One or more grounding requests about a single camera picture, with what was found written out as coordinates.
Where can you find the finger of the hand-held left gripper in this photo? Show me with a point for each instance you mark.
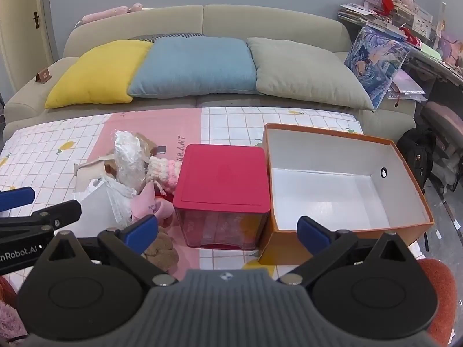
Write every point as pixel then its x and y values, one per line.
pixel 16 197
pixel 61 211

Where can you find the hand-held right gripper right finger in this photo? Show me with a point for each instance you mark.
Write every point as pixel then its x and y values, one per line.
pixel 311 232

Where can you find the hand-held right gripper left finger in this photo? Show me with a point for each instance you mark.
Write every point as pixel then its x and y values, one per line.
pixel 139 232

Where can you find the orange cardboard box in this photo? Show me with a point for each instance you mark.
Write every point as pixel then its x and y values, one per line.
pixel 325 188

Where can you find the clear plastic bag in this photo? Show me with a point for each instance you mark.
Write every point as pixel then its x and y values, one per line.
pixel 128 159

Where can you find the brown plush toy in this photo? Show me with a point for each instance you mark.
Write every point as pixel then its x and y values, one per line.
pixel 161 249

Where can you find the white plastic bag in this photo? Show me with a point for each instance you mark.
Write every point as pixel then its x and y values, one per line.
pixel 97 202

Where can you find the pink white knitted toy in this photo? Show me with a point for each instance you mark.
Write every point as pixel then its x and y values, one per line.
pixel 162 171

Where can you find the pink fuzzy cloth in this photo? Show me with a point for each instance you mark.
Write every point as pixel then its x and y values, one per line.
pixel 11 323

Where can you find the brown paper bag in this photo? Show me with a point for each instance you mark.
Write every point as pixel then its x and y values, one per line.
pixel 144 142

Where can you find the red lidded plastic box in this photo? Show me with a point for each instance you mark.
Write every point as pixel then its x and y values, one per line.
pixel 220 177

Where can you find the small brown stand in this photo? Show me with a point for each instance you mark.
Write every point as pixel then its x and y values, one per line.
pixel 43 76

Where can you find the black backpack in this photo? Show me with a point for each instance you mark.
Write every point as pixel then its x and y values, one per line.
pixel 416 159

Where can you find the checked lemon-print tablecloth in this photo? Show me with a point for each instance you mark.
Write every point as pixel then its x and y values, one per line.
pixel 231 123

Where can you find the orange fuzzy seat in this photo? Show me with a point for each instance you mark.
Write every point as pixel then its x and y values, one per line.
pixel 437 296

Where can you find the yellow pillow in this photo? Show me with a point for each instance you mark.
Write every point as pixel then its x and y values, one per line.
pixel 94 72

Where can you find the cream door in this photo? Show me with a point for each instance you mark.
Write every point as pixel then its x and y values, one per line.
pixel 21 43

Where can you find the beige pillow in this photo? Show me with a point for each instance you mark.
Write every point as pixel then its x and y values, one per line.
pixel 307 72

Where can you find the pink grey office chair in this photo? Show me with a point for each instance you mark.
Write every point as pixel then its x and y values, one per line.
pixel 445 123

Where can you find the clear plastic folders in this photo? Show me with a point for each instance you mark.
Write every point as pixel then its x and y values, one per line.
pixel 405 86

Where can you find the light blue pillow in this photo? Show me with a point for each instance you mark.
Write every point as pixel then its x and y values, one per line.
pixel 195 65

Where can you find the blue figure-print pillow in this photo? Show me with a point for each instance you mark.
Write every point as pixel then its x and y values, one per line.
pixel 376 61

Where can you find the grey striped cloth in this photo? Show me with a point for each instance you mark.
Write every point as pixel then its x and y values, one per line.
pixel 166 36

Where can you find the long pink plush toy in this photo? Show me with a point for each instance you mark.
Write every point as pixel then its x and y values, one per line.
pixel 108 13

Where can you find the grey desk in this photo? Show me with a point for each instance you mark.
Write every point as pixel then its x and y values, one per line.
pixel 427 56

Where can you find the pile of books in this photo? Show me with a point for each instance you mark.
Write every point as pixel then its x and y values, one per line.
pixel 356 12

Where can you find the beige fabric sofa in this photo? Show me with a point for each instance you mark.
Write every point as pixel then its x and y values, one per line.
pixel 224 18

